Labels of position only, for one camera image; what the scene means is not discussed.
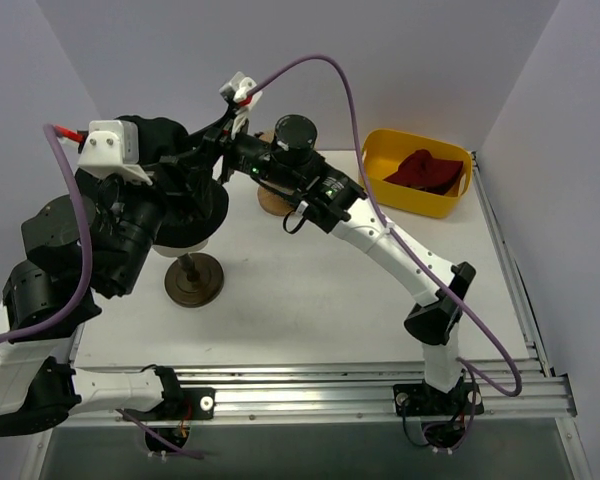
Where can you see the dark round mannequin stand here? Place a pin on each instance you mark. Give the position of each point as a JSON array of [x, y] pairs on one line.
[[194, 280]]

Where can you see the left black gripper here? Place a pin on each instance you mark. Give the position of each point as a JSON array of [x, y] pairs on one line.
[[178, 167]]

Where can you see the wooden hat stand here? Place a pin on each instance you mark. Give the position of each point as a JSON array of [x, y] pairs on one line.
[[268, 201]]

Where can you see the dark red cap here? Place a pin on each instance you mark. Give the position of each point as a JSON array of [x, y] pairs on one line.
[[423, 172]]

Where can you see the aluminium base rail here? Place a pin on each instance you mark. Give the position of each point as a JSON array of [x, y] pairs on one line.
[[344, 393]]

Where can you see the aluminium side rail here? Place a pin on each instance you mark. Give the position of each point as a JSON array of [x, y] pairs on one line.
[[512, 276]]

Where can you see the beige mannequin head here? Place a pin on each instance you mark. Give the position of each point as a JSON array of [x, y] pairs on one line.
[[175, 252]]

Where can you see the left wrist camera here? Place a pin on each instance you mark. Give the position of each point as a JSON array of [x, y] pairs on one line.
[[112, 148]]

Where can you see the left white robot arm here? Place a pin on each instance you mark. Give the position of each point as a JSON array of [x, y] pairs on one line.
[[91, 243]]

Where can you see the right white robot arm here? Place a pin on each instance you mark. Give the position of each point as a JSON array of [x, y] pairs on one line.
[[289, 166]]

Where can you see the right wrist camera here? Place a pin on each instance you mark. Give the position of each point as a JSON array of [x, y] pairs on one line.
[[236, 92]]

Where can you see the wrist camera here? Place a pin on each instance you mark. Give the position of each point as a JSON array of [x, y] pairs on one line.
[[236, 92], [112, 148]]

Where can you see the yellow plastic bin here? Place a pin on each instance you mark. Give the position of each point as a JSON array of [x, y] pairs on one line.
[[384, 150]]

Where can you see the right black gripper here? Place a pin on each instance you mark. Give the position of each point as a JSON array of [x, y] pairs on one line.
[[228, 151]]

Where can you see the black bucket hat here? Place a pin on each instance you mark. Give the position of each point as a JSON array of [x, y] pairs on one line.
[[156, 136]]

